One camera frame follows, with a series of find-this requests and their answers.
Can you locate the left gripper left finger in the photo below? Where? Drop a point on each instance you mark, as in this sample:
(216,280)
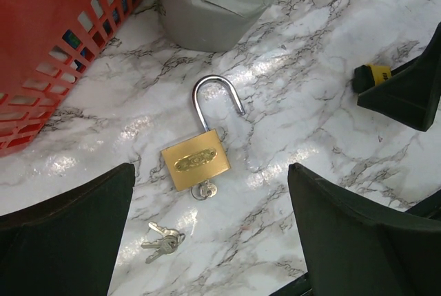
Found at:
(68,244)

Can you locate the yellow black padlock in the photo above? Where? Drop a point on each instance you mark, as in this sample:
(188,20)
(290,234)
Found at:
(368,76)

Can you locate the red plastic shopping basket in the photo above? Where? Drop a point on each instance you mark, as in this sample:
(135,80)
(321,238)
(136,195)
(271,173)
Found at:
(46,47)

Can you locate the grey taped cylinder roll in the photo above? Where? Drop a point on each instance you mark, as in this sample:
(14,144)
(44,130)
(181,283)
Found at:
(210,25)

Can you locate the brass padlock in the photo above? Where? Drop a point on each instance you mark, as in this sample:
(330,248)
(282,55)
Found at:
(202,157)

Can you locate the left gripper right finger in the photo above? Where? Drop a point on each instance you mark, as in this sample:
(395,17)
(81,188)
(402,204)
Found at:
(355,246)

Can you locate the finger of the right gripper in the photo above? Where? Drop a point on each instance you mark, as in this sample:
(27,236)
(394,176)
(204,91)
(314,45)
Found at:
(412,95)

